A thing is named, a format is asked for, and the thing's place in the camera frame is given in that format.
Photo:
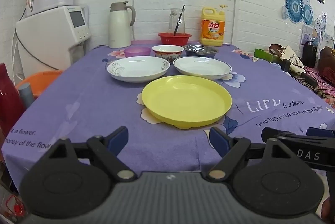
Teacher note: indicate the blue fan wall decorations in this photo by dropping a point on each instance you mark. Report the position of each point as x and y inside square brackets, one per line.
[294, 6]

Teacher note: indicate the white water dispenser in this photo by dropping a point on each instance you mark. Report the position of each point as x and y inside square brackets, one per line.
[47, 38]

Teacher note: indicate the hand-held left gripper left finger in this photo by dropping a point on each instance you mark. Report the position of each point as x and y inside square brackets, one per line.
[119, 139]

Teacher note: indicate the clear glass pitcher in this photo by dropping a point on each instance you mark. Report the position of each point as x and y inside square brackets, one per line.
[172, 20]

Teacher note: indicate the black container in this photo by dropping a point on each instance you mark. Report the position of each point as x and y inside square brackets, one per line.
[310, 55]

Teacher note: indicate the grey cylinder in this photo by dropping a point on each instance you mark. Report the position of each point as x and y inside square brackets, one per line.
[26, 95]

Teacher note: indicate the stainless steel bowl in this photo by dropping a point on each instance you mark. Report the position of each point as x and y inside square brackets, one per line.
[201, 50]

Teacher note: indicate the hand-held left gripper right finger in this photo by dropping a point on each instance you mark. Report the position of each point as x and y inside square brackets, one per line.
[218, 140]

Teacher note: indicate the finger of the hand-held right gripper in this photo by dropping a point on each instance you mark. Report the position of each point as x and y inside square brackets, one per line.
[320, 132]
[272, 133]

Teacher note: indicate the white plate floral rim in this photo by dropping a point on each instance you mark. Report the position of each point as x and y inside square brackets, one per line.
[136, 68]

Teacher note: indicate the red plastic colander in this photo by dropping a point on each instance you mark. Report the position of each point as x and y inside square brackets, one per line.
[174, 40]

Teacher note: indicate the black stirring stick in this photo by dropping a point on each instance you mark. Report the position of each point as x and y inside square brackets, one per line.
[179, 19]

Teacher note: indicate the purple plastic bowl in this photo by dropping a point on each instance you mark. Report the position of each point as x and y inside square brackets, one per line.
[137, 51]

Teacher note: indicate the yellow detergent bottle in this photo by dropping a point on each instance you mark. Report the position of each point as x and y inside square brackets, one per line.
[212, 35]

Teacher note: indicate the small red object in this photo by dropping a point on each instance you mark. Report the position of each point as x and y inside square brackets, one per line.
[16, 207]

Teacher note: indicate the purple floral tablecloth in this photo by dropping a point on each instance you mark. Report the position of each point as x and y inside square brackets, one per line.
[91, 98]

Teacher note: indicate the green box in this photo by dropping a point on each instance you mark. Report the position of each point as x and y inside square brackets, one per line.
[261, 53]

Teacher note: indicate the white plate blue rim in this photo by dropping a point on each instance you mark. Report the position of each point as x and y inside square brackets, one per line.
[201, 67]

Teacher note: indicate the white thermos jug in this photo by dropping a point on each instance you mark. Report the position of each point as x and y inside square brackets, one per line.
[119, 30]

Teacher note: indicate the black power adapter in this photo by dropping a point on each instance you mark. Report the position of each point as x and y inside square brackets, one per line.
[308, 79]

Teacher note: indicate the beige tote bag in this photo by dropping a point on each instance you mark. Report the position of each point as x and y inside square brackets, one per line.
[290, 55]

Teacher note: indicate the brown bag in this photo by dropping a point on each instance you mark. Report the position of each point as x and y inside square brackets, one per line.
[327, 61]

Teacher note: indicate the orange plastic stool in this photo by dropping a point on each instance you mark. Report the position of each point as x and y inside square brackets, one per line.
[42, 80]

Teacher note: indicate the yellow plastic plate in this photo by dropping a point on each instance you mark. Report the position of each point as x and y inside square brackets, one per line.
[185, 101]

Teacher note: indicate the pink plaid cloth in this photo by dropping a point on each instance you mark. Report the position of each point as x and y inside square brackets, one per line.
[327, 91]

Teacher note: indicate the red bag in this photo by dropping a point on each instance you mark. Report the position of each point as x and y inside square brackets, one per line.
[9, 101]

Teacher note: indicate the white patterned bowl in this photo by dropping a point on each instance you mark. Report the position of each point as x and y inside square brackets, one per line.
[167, 53]

